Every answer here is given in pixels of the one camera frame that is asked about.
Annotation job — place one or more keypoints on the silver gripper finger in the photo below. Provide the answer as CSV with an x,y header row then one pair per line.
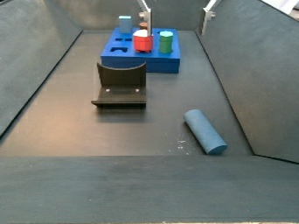
x,y
208,14
145,15

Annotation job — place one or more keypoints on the blue oval cylinder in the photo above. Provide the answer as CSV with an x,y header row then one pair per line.
x,y
204,132

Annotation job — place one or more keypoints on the black curved fixture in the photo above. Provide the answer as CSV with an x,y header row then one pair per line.
x,y
121,86

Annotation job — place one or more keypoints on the brown round peg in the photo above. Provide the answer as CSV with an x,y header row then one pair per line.
x,y
142,25

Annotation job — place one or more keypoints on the light blue rectangular peg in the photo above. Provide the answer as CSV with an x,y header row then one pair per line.
x,y
124,24

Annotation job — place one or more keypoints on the green hexagonal peg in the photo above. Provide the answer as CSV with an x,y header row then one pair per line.
x,y
165,39

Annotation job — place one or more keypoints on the red peg white top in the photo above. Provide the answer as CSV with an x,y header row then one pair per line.
x,y
142,42

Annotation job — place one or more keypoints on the blue shape sorter block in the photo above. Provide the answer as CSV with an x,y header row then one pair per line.
x,y
118,53

